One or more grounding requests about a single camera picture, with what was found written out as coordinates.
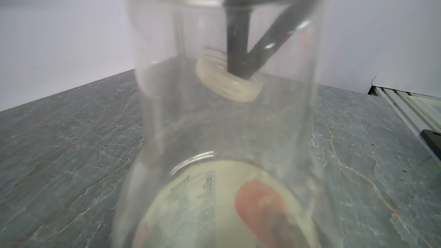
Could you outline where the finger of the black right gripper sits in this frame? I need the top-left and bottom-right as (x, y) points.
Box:
(224, 0), (251, 78)
(241, 0), (319, 79)

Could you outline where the cream bottle cap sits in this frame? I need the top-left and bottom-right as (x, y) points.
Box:
(196, 48), (266, 103)

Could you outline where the clear bottle red cream label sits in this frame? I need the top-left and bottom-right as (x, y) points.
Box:
(111, 0), (343, 248)

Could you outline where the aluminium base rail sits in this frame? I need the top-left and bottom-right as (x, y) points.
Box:
(369, 86), (441, 164)

